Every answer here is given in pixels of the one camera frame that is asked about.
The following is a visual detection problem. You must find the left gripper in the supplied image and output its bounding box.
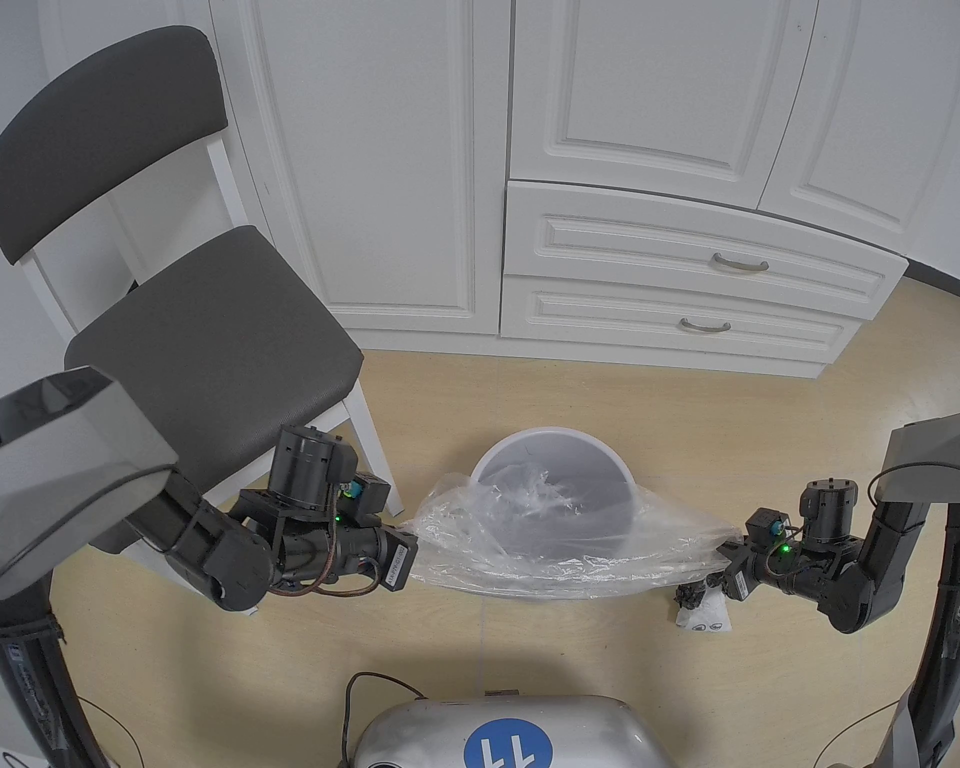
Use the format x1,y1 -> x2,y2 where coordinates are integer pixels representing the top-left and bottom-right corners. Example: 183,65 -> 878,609
334,523 -> 420,594

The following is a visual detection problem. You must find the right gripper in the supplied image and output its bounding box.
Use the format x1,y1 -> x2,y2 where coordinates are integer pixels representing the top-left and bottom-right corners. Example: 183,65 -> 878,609
716,540 -> 782,603

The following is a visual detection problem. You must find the clear plastic bag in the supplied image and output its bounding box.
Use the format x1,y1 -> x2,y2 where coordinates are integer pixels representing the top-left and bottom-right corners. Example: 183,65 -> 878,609
399,463 -> 745,599

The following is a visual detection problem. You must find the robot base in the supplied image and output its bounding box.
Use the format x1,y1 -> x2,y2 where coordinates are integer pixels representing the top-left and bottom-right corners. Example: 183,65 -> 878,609
352,693 -> 676,768

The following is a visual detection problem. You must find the white trash bin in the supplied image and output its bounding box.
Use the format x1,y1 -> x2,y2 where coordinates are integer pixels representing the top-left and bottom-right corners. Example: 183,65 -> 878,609
468,425 -> 648,603

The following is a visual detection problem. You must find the crumpled white paper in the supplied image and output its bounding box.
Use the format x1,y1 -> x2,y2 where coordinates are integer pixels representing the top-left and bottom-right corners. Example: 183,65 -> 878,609
674,588 -> 733,633

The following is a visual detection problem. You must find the grey and white chair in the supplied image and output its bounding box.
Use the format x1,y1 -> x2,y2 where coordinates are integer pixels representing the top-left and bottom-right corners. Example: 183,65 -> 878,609
0,24 -> 407,556

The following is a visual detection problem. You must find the white wardrobe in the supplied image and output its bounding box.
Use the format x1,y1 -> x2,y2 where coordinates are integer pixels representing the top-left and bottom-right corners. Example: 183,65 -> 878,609
208,0 -> 960,380

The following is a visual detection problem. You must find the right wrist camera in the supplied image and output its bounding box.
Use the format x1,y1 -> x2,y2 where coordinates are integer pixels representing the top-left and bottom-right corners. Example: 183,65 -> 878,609
744,507 -> 790,550

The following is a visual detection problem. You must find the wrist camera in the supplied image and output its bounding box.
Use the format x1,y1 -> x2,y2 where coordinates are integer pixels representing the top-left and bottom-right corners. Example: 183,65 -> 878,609
744,507 -> 790,550
341,471 -> 393,520

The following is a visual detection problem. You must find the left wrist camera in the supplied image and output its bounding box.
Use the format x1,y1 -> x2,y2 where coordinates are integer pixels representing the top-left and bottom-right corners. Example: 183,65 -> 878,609
341,471 -> 393,520

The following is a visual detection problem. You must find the black cable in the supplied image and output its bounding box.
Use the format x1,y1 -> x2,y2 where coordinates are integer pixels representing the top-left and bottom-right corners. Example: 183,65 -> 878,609
340,672 -> 430,768

